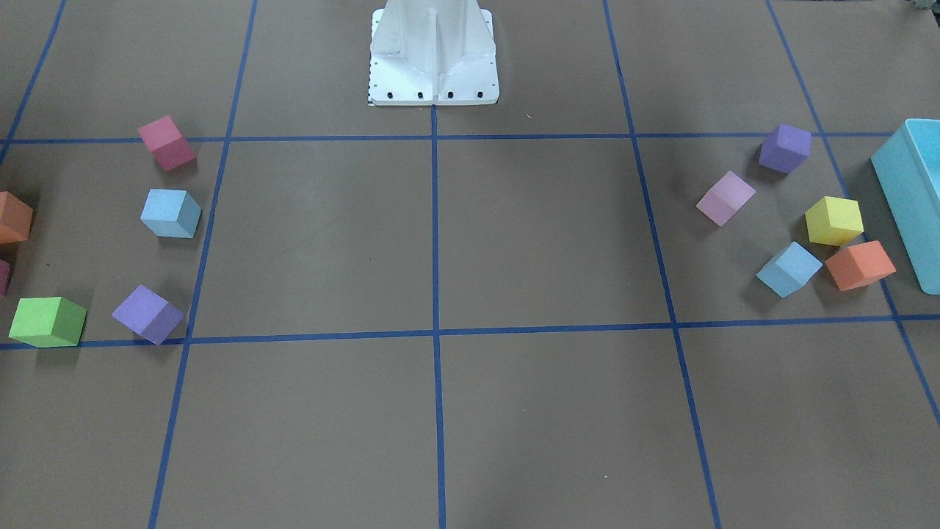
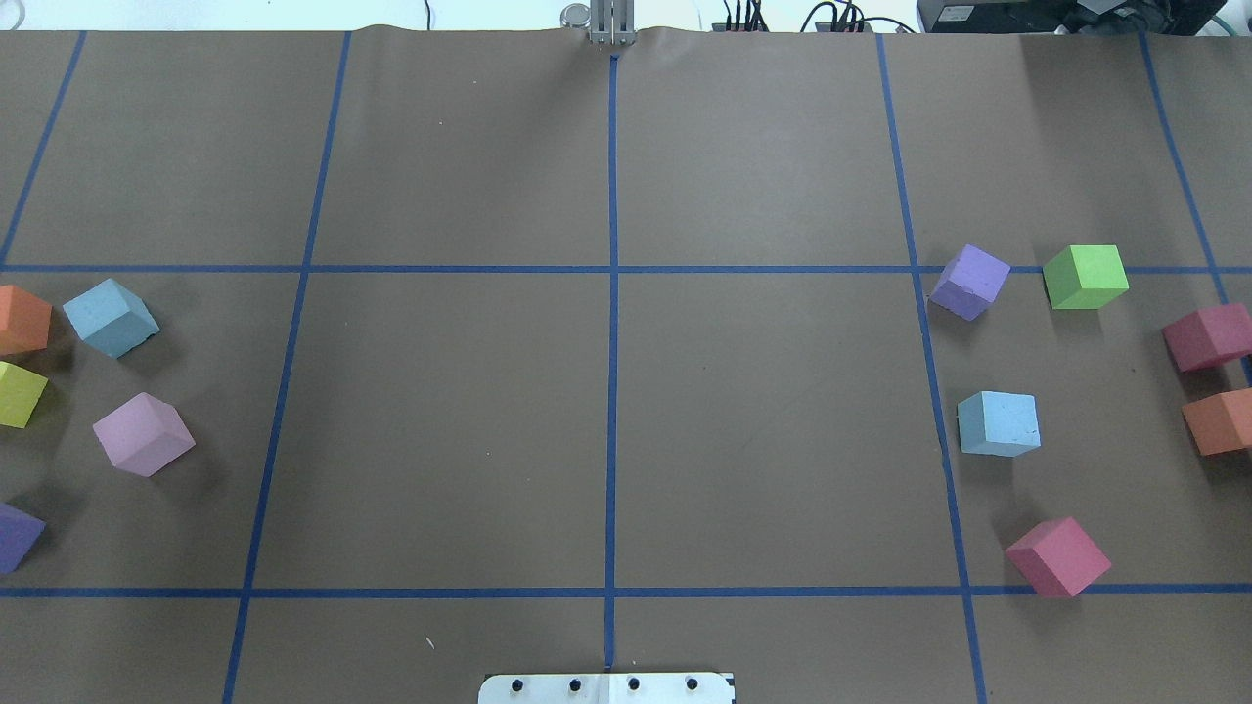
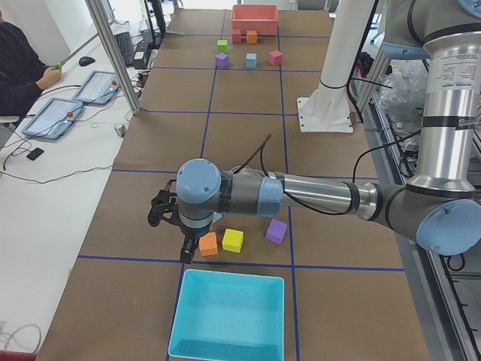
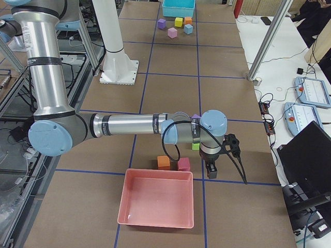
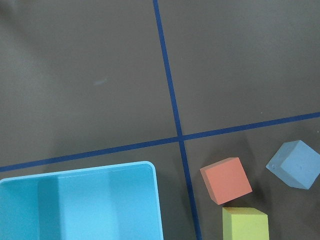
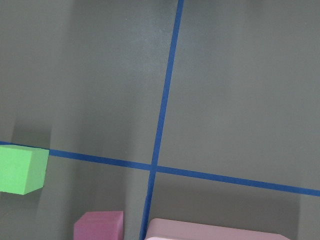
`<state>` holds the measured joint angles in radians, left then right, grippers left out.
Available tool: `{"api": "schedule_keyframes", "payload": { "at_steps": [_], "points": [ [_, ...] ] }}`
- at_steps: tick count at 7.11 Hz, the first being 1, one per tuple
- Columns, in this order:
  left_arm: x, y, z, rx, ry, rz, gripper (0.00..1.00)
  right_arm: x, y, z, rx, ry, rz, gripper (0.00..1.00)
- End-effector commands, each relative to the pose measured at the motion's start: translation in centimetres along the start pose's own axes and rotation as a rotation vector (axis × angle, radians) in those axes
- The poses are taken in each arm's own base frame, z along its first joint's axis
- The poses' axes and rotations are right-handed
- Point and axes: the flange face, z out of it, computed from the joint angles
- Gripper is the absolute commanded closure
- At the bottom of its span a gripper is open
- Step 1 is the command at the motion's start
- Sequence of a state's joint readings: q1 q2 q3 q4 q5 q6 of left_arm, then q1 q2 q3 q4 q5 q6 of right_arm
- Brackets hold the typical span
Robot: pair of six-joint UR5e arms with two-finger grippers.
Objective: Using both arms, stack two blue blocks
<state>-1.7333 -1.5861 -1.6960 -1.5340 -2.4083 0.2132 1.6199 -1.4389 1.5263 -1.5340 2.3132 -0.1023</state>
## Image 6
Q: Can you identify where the pink plastic bin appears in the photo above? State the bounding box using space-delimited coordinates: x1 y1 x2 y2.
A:
145 218 287 240

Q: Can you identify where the magenta foam block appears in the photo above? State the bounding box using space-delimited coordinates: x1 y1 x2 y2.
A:
73 211 124 240

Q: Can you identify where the green foam block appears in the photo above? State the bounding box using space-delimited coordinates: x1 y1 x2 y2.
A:
0 145 50 195

